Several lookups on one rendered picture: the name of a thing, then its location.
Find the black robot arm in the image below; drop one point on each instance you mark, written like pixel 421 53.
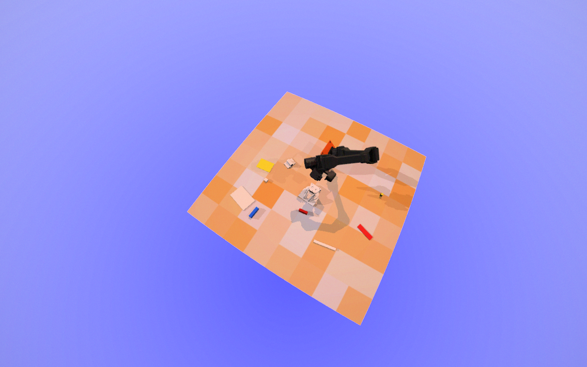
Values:
pixel 337 156

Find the yellow flat plate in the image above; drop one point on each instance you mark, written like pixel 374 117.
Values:
pixel 265 165

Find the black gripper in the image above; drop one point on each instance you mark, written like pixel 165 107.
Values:
pixel 330 175

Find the blue rectangular block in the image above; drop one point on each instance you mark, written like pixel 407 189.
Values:
pixel 253 212

